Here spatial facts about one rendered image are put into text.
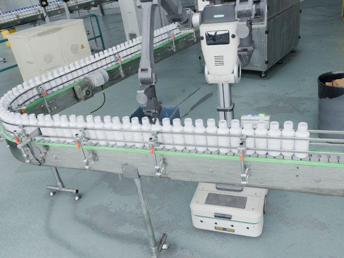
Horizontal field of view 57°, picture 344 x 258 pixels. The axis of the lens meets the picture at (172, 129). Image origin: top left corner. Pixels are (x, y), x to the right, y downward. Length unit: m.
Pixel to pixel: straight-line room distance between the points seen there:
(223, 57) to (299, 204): 1.41
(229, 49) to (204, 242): 1.40
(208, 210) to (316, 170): 1.05
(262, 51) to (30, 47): 3.52
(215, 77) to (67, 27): 4.02
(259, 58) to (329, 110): 2.09
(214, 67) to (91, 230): 1.67
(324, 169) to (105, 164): 1.16
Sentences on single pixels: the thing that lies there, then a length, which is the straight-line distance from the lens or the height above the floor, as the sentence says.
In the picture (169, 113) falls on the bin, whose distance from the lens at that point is 2.34.
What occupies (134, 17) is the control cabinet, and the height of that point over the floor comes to 0.83.
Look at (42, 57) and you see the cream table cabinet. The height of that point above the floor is 0.80.
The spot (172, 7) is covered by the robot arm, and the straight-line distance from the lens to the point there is 1.88.
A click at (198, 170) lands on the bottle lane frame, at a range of 1.68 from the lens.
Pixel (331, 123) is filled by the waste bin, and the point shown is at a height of 0.24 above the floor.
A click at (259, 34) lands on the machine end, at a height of 0.69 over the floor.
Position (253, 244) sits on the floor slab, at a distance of 2.51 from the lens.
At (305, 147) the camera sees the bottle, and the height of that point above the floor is 1.06.
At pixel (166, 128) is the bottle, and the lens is 1.64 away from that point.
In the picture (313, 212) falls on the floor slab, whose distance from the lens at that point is 2.79.
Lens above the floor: 1.89
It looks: 28 degrees down
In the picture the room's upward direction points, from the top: 9 degrees counter-clockwise
